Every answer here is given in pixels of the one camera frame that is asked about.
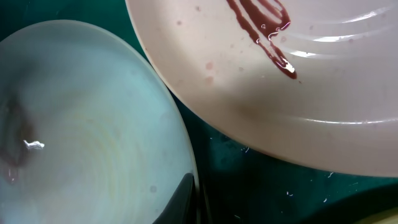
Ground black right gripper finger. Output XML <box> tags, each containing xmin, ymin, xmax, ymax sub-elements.
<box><xmin>153</xmin><ymin>173</ymin><xmax>197</xmax><ymax>224</ymax></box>

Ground light blue plate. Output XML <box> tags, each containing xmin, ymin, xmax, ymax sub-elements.
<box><xmin>1</xmin><ymin>20</ymin><xmax>200</xmax><ymax>223</ymax></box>

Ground yellow green plate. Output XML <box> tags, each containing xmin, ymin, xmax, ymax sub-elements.
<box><xmin>355</xmin><ymin>207</ymin><xmax>398</xmax><ymax>224</ymax></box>

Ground blue plastic tray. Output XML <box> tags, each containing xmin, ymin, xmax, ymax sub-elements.
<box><xmin>1</xmin><ymin>0</ymin><xmax>397</xmax><ymax>223</ymax></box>

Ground white plate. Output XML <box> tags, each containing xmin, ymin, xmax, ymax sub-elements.
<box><xmin>126</xmin><ymin>0</ymin><xmax>397</xmax><ymax>177</ymax></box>

